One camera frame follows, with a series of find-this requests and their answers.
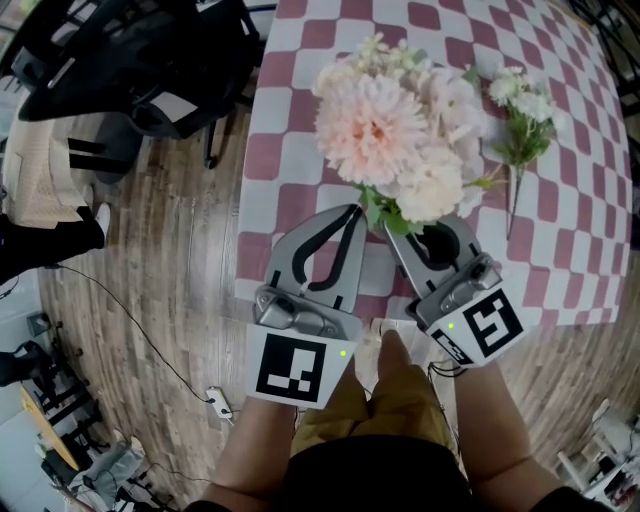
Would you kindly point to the person's left forearm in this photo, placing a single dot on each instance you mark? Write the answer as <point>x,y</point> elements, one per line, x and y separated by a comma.
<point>260,450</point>

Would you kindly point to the person's right white shoe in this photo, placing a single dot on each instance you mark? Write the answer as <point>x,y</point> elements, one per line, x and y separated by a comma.
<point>389,327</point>

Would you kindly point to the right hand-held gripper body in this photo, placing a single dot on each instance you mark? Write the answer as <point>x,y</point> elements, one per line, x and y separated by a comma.
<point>492,320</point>

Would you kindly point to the person's black shirt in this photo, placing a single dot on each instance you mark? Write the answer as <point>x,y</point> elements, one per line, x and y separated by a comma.
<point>380,480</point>

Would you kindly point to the pink white checkered tablecloth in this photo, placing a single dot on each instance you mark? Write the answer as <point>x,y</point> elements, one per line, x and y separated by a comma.
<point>290,125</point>

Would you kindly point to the white metal frame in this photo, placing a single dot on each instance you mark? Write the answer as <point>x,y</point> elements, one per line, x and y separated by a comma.
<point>610,440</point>

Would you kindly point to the beige cloth covered table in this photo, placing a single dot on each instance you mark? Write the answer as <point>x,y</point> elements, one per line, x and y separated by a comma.
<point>35,175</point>

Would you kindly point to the black equipment stand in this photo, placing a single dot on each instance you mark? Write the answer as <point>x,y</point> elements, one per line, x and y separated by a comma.
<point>40,380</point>

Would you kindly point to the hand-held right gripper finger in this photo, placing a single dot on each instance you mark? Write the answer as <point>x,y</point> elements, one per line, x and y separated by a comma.
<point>415,275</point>
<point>470,245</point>

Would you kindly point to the wooden topped black railing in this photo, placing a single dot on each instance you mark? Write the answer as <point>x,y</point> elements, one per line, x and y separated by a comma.
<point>620,60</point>

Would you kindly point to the small white flower sprig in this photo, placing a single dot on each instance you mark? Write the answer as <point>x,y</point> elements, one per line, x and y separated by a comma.
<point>525,115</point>

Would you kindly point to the round yellow table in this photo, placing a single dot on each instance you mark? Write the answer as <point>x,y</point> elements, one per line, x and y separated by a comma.
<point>50,430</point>

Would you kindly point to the black office chair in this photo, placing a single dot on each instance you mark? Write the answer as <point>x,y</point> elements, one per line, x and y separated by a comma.
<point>125,65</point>

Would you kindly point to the dark grey round bin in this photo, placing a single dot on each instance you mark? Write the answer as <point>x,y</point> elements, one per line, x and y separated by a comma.
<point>107,150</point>

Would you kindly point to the person's right leg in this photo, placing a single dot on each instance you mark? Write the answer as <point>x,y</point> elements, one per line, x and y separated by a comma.
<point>395,355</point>

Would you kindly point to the person's right forearm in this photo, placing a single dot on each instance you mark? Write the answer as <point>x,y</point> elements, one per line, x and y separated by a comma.
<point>492,425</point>

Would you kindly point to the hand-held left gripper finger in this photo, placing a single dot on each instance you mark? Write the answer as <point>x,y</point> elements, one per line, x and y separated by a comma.
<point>282,265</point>
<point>356,270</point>

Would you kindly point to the pink artificial flower bouquet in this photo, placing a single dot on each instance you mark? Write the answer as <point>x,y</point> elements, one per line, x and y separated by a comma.
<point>380,135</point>

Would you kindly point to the person's mustard shorts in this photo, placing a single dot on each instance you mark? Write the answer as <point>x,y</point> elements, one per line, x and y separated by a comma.
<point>400,405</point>

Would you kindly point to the white power strip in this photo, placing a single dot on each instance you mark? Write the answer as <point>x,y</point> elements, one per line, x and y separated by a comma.
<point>217,402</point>

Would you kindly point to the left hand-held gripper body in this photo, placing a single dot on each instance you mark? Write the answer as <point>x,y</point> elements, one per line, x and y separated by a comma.
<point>287,370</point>

